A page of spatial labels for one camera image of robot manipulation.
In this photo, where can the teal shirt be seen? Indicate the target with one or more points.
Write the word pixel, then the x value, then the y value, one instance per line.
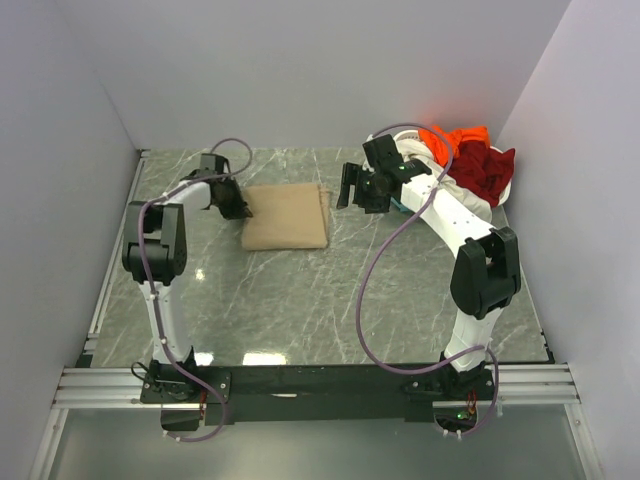
pixel 401 207

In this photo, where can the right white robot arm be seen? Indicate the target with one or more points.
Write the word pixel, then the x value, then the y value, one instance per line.
pixel 486 274

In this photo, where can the orange shirt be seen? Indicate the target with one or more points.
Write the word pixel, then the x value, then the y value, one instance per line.
pixel 440 143

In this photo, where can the beige polo shirt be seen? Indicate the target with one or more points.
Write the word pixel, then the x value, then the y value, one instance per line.
pixel 286 217

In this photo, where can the dark red shirt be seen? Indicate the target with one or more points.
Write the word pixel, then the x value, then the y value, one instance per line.
pixel 484 171

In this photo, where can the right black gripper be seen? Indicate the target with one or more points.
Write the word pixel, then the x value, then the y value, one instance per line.
pixel 352 175

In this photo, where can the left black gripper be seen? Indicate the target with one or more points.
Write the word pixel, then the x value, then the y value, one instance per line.
pixel 237 210

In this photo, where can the white laundry basket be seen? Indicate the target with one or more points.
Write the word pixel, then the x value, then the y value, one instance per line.
pixel 410 146

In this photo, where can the black base beam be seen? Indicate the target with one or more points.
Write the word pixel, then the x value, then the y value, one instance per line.
pixel 306 393

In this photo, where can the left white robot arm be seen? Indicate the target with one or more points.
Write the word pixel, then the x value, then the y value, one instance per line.
pixel 154 247

